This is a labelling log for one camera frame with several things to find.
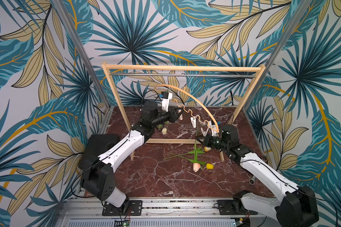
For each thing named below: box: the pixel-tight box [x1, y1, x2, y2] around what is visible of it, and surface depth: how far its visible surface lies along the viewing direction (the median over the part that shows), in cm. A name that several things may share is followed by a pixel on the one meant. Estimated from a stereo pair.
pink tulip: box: [188, 124, 206, 173], surface depth 76 cm
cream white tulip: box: [161, 127, 168, 135], surface depth 90 cm
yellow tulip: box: [206, 163, 215, 170], surface depth 89 cm
